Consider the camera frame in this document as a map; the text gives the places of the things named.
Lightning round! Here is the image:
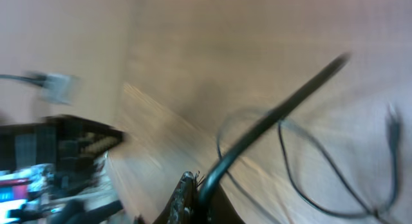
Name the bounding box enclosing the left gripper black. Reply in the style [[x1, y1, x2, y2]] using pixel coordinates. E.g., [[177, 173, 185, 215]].
[[1, 115, 124, 190]]

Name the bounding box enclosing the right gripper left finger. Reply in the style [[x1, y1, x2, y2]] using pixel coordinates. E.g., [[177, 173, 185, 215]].
[[153, 171, 198, 224]]

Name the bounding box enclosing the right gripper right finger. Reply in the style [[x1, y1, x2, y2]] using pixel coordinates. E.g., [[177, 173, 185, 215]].
[[206, 184, 245, 224]]

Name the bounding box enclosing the black multi-head charging cable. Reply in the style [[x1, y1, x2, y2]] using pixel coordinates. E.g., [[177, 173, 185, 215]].
[[0, 51, 403, 224]]

